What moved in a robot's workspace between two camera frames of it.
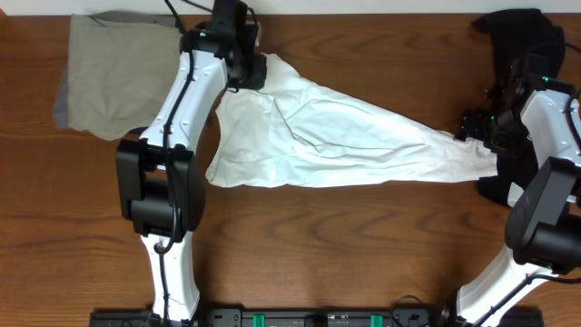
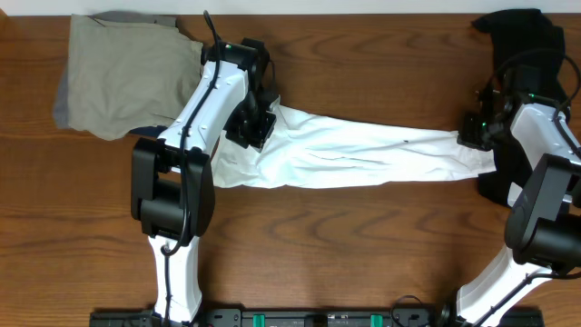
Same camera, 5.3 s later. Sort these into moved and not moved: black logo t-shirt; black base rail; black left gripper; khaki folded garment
Moved: black left gripper
Not moved: black logo t-shirt; black base rail; khaki folded garment
